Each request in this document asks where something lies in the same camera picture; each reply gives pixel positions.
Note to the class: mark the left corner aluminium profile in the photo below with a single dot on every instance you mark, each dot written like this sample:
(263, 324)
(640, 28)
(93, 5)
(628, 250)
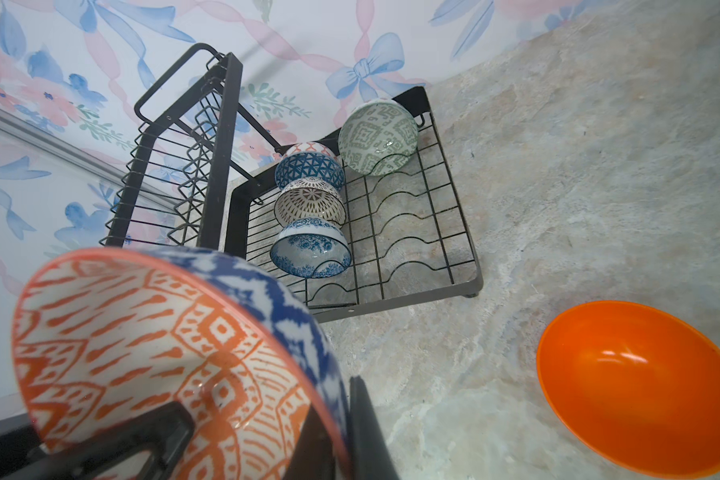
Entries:
(30, 130)

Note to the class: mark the brown white patterned bowl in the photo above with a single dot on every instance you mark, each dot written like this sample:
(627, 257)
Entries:
(309, 198)

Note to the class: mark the orange bowl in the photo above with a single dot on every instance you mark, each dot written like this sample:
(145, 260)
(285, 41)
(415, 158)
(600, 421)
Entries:
(638, 386)

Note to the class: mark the red patterned bowl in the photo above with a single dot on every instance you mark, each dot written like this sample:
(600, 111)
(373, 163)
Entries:
(103, 335)

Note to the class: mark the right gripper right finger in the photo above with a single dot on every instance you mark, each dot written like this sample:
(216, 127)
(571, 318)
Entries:
(370, 457)

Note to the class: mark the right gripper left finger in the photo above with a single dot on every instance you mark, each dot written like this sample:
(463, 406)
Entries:
(163, 433)

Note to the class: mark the blue floral bowl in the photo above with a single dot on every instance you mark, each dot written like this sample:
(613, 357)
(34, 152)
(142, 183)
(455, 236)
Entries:
(311, 248)

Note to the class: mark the black wire dish rack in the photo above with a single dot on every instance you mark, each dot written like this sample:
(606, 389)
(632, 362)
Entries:
(407, 232)

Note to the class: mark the dark blue patterned bowl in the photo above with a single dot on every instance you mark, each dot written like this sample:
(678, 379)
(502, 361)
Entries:
(309, 159)

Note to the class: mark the green patterned bowl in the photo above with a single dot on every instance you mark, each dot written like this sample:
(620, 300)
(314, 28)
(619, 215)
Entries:
(378, 138)

